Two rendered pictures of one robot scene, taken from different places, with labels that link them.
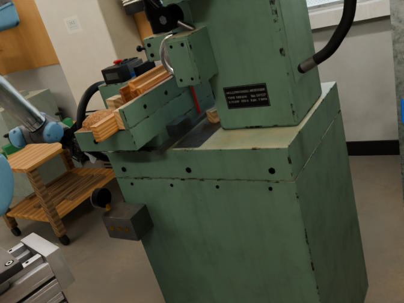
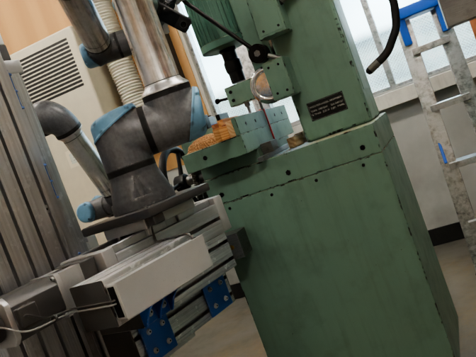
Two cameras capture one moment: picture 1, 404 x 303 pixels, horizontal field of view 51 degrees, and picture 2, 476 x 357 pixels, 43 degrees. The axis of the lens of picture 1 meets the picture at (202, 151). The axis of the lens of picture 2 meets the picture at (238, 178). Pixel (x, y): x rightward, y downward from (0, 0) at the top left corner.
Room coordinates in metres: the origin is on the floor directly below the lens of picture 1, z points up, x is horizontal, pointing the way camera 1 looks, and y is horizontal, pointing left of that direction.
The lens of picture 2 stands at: (-0.72, 0.70, 0.89)
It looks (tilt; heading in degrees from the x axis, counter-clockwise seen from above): 3 degrees down; 344
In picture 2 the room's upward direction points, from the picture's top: 20 degrees counter-clockwise
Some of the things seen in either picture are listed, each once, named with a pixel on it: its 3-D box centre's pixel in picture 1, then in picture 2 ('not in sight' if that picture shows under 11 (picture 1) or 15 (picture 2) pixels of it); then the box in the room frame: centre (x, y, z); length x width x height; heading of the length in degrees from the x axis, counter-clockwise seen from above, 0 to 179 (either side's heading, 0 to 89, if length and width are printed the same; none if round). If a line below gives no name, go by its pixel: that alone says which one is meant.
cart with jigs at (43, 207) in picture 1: (54, 171); not in sight; (2.56, 0.93, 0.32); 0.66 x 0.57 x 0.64; 142
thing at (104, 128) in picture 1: (158, 94); (245, 126); (1.21, 0.07, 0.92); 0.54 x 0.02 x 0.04; 143
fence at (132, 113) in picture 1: (186, 78); (263, 117); (1.26, -0.02, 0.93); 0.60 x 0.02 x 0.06; 143
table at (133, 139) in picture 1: (154, 100); (231, 147); (1.35, 0.10, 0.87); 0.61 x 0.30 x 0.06; 143
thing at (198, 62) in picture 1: (191, 57); (281, 78); (1.05, -0.04, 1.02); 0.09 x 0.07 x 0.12; 143
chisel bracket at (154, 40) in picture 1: (171, 46); (248, 93); (1.27, 0.00, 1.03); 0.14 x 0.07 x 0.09; 53
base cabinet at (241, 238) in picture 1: (254, 236); (341, 265); (1.22, -0.09, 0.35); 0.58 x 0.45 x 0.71; 53
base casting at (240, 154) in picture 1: (225, 129); (302, 157); (1.21, -0.09, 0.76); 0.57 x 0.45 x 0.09; 53
